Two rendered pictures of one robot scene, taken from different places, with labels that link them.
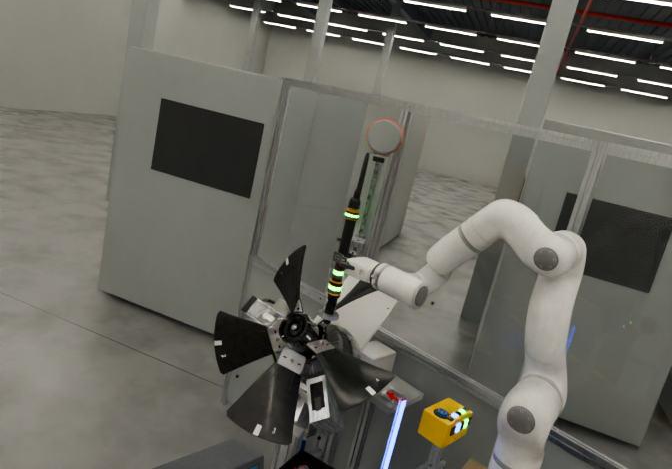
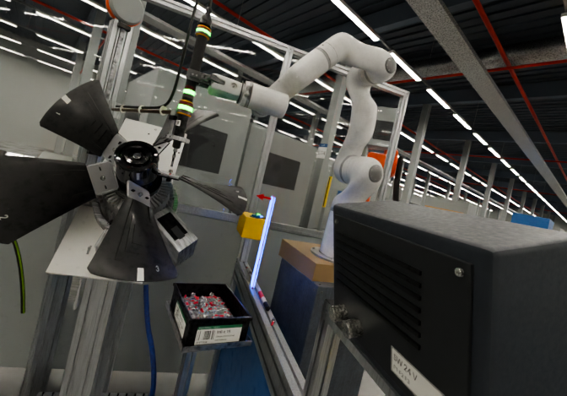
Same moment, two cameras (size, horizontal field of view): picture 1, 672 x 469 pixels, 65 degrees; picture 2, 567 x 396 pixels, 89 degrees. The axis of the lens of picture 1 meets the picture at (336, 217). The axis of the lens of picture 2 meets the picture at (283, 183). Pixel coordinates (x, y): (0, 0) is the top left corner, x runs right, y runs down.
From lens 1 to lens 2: 1.25 m
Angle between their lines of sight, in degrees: 59
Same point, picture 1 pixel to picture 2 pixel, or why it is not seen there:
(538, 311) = (369, 107)
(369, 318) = (164, 162)
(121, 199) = not seen: outside the picture
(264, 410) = (138, 250)
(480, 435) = (227, 246)
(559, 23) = not seen: hidden behind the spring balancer
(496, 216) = (348, 40)
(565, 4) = not seen: hidden behind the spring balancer
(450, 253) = (316, 67)
